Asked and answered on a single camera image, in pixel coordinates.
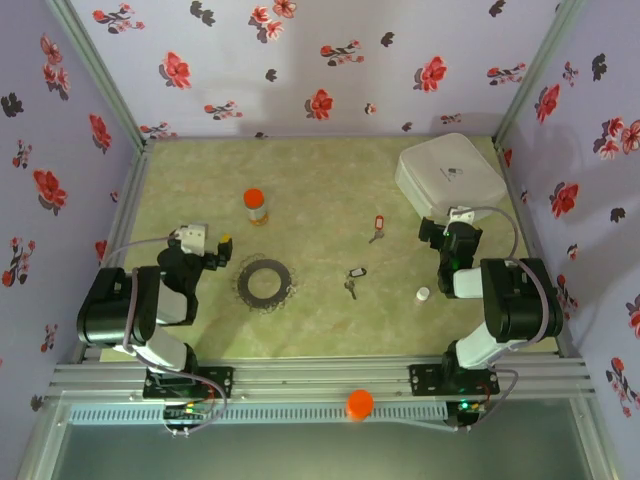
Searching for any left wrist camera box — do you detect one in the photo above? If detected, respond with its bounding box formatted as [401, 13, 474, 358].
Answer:
[172, 223, 209, 256]

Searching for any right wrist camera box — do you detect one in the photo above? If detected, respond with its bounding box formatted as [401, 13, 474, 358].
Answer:
[446, 205, 476, 227]

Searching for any white storage case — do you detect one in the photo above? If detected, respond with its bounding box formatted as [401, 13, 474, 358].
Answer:
[394, 132, 506, 225]

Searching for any orange round cap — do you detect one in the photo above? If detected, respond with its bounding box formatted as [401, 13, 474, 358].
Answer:
[345, 388, 376, 424]

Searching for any orange-capped pill bottle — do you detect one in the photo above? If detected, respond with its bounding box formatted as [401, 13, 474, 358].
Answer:
[242, 188, 270, 229]

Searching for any aluminium side rail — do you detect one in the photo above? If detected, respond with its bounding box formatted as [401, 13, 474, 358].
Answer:
[74, 142, 154, 364]
[493, 139, 584, 359]

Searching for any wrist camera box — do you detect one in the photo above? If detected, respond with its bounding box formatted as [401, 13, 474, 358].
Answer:
[446, 205, 476, 227]
[172, 223, 209, 256]

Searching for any left arm grey cable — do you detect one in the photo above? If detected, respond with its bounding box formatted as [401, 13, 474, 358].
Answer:
[102, 227, 229, 439]

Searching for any grey metal sheet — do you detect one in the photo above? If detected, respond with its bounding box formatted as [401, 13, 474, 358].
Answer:
[49, 424, 596, 480]

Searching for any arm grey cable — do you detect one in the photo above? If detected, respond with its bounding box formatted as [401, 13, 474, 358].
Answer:
[452, 204, 554, 434]
[102, 227, 229, 439]

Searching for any key with black tag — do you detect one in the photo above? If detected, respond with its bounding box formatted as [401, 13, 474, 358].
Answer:
[343, 266, 369, 301]

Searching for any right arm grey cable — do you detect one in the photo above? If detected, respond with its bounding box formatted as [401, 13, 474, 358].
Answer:
[452, 204, 554, 434]

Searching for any wide aluminium base rail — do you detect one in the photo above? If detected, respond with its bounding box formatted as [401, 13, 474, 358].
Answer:
[52, 355, 597, 402]

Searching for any grey slotted cable duct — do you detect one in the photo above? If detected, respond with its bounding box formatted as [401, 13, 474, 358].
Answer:
[67, 402, 449, 427]

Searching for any aluminium corner post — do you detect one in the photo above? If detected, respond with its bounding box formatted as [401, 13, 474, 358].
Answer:
[493, 0, 587, 146]
[47, 0, 154, 151]

